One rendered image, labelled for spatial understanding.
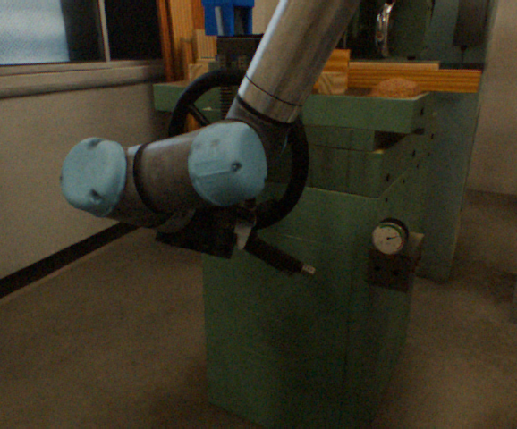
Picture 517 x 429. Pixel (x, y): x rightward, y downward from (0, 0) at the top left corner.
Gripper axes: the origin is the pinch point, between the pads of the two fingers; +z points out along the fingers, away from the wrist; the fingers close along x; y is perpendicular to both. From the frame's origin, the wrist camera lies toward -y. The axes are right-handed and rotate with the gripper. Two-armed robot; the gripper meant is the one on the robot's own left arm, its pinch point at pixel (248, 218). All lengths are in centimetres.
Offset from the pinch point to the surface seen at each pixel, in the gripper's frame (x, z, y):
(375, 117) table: 12.8, 13.3, -24.5
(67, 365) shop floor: -77, 50, 56
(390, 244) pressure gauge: 19.8, 18.8, -2.7
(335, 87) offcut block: 4.3, 12.1, -29.3
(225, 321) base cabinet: -21, 42, 24
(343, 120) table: 6.8, 13.9, -23.6
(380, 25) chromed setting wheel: 5, 26, -50
